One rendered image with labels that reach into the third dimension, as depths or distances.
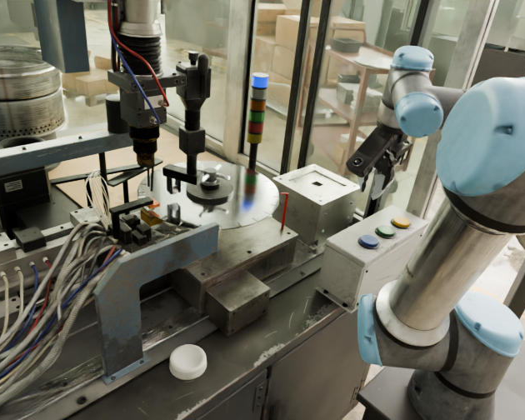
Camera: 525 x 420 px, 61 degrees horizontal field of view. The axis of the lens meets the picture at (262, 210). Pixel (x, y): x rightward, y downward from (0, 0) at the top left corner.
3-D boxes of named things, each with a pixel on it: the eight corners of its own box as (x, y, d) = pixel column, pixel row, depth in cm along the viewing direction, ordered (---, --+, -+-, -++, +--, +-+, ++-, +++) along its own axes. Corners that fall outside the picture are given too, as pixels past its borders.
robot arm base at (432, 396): (503, 405, 84) (523, 370, 79) (469, 456, 75) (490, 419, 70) (431, 356, 93) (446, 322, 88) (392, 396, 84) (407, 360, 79)
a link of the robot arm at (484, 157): (436, 384, 77) (689, 143, 35) (350, 375, 76) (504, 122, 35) (424, 320, 84) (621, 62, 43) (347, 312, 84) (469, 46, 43)
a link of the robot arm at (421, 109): (472, 107, 74) (457, 76, 82) (406, 100, 74) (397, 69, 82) (454, 145, 80) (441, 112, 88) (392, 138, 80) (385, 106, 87)
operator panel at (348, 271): (378, 249, 126) (392, 203, 118) (412, 268, 119) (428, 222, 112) (315, 289, 108) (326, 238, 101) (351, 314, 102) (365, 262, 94)
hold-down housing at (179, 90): (198, 146, 95) (200, 48, 85) (209, 154, 92) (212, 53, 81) (174, 150, 92) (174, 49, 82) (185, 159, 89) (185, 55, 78)
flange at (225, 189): (233, 181, 109) (234, 172, 108) (232, 203, 100) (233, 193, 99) (187, 178, 108) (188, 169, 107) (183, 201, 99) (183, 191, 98)
